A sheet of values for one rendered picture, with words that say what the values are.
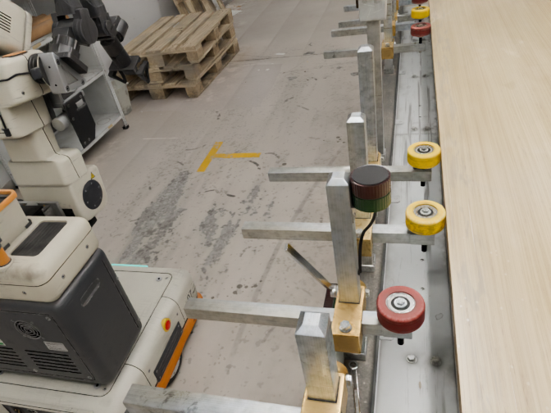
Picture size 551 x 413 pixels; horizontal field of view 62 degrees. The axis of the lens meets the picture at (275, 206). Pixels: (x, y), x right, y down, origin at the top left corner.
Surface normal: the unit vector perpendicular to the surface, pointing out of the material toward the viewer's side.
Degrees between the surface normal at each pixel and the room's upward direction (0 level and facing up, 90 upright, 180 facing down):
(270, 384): 0
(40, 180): 82
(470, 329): 0
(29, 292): 90
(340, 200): 90
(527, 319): 0
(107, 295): 90
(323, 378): 90
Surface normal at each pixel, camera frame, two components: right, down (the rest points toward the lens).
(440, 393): -0.17, -0.79
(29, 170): -0.25, 0.49
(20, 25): 0.96, 0.00
